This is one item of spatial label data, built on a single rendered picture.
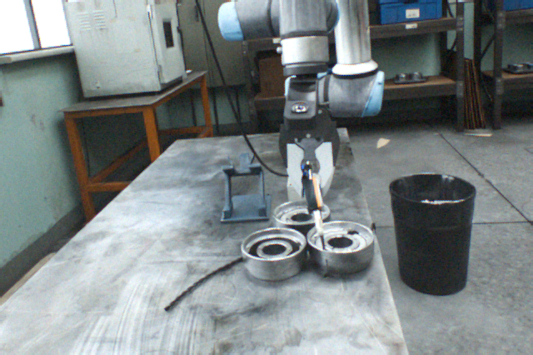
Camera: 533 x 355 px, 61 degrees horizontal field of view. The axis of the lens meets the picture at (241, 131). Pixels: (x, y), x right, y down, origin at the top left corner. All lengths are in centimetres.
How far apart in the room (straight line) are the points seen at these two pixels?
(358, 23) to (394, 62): 363
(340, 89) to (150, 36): 191
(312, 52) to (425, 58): 416
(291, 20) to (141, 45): 230
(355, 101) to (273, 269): 61
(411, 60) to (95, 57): 307
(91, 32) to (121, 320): 253
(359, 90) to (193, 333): 76
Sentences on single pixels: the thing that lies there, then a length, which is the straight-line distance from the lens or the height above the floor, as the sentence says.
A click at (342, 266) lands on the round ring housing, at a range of 72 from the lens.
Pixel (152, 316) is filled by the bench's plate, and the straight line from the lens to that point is 70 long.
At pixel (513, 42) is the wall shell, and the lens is 507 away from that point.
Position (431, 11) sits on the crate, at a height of 108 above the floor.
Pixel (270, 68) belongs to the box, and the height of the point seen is 72.
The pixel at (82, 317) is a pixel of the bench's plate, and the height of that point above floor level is 80.
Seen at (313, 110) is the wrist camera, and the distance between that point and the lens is 64.
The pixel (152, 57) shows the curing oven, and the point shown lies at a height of 103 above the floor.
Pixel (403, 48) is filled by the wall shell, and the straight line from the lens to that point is 480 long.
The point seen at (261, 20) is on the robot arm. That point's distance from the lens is 84.
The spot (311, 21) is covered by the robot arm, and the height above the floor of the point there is 118.
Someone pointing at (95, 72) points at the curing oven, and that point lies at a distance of 311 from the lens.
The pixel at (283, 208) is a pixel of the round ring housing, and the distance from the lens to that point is 88.
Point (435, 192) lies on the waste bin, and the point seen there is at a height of 34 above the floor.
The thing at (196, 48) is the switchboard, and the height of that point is 96.
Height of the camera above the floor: 119
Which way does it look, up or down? 14 degrees down
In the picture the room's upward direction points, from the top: 7 degrees counter-clockwise
